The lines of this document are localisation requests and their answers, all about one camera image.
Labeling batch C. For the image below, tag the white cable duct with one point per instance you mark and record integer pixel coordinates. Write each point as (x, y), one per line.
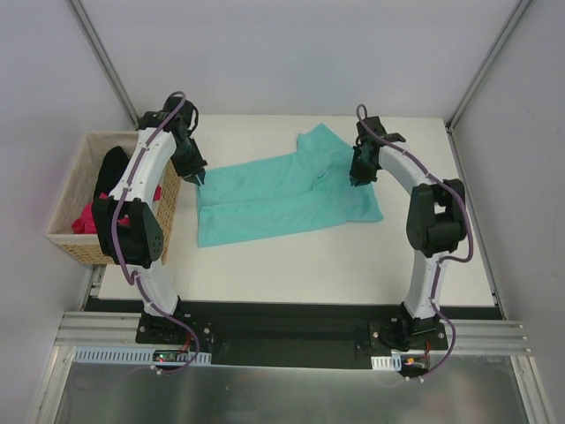
(397, 362)
(140, 356)

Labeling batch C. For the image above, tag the black t shirt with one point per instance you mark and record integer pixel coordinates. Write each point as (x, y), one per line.
(113, 166)

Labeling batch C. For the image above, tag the wicker laundry basket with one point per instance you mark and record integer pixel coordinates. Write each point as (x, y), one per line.
(78, 190)

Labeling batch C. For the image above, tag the pink t shirt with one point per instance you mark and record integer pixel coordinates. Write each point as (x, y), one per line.
(84, 224)

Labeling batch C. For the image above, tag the aluminium front frame rail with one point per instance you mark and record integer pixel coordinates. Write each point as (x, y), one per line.
(474, 330)

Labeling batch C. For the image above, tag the right white cable duct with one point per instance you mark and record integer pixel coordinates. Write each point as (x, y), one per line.
(397, 362)

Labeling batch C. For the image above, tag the right rear aluminium post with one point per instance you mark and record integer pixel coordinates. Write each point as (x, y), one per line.
(500, 42)

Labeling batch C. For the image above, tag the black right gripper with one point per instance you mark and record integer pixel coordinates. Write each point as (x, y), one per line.
(361, 171)

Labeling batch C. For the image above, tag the left rear aluminium post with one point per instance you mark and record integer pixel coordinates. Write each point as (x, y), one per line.
(101, 55)

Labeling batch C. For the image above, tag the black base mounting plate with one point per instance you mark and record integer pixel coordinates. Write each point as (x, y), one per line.
(296, 335)

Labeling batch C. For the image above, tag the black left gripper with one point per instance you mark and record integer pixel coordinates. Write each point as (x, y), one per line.
(192, 167)

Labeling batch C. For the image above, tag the aluminium post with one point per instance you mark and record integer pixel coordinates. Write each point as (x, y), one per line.
(101, 55)
(500, 42)

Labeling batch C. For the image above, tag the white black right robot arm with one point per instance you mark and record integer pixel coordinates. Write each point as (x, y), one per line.
(436, 224)

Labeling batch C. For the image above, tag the left white cable duct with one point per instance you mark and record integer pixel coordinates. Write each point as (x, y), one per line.
(140, 356)

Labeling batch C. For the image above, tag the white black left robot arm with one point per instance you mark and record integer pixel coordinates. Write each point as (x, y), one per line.
(127, 228)

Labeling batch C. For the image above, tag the teal t shirt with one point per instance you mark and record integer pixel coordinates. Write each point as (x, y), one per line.
(307, 190)

